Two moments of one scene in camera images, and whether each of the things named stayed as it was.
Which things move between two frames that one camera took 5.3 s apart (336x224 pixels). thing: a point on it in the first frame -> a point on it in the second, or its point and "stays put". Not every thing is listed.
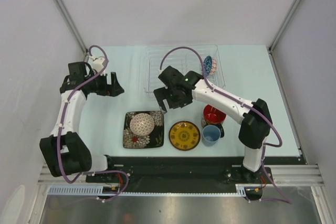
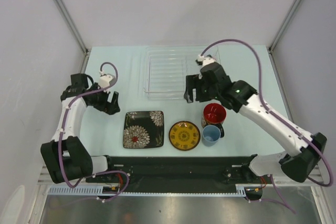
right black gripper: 162,94 -> 193,82
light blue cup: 210,135 stays put
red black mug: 212,116 stays put
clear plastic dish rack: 204,59 stays put
